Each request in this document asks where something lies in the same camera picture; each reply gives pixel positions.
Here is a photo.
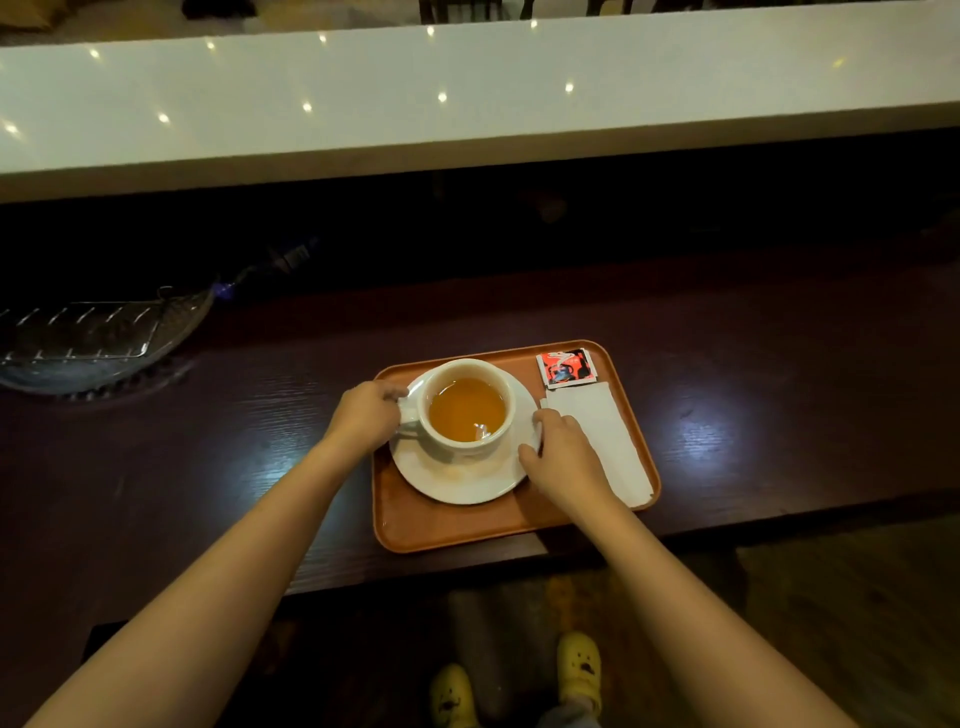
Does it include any grey trouser leg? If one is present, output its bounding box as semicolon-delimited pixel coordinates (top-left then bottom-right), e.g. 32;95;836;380
537;694;602;728

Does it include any white counter ledge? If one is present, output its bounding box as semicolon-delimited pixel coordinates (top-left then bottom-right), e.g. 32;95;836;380
0;0;960;205

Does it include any yellow right slipper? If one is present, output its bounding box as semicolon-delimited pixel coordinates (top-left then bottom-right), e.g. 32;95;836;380
555;630;604;714

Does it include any person's right hand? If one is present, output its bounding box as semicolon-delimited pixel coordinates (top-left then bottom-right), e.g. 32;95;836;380
517;408;618;520

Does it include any red and black sachet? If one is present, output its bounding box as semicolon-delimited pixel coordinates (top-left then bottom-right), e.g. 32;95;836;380
535;348;599;391

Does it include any person's right forearm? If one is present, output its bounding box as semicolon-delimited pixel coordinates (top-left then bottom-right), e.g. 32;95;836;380
573;498;858;728

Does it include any person's left forearm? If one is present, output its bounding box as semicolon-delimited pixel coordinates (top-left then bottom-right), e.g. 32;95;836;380
24;437;363;728

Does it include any dark bottle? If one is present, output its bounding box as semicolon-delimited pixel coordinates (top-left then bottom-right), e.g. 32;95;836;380
223;237;322;298

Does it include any amber tea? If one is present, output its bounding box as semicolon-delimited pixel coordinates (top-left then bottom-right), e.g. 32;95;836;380
428;377;508;444

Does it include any boat-shaped glass dish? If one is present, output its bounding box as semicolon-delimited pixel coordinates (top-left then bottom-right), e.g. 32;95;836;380
0;288;218;397

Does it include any white saucer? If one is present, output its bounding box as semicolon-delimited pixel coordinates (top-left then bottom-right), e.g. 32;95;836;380
388;366;543;507

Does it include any dark wooden chair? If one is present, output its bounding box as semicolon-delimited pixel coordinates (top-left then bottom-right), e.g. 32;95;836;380
417;0;538;25

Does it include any yellow slipper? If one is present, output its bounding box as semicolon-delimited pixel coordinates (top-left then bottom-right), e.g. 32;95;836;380
430;663;480;728
555;630;604;714

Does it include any yellow left slipper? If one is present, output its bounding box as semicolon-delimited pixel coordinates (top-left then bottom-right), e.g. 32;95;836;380
430;663;480;728

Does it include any white paper napkin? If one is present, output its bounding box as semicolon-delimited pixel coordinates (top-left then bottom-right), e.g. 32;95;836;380
540;381;656;510

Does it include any white tea cup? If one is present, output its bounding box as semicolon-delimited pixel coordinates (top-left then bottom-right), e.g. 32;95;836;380
395;358;518;460

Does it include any orange plastic tray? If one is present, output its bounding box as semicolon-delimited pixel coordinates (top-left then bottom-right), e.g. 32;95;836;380
371;339;663;555

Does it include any person's left hand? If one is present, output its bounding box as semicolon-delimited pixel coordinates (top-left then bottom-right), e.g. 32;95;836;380
324;380;411;461

